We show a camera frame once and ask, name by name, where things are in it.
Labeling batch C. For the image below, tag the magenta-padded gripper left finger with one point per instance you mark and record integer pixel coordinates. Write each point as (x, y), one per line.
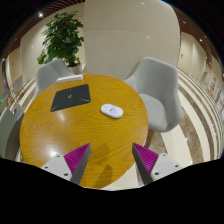
(77, 157)

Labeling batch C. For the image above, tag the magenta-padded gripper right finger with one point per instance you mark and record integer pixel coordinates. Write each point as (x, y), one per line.
(146, 157)

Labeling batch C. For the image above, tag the white cartoon-print computer mouse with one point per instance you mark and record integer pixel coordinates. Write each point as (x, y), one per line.
(111, 111)

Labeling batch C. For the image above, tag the black mouse pad green lines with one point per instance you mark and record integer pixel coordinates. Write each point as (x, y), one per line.
(71, 97)

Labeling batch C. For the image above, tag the grey shell chair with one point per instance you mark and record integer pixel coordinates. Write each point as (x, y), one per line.
(48, 75)
(7, 133)
(159, 95)

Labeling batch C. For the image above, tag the small grey chair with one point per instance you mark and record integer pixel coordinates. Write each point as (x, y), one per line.
(18, 83)

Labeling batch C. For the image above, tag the green potted plant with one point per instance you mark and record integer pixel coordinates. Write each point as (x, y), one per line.
(62, 37)

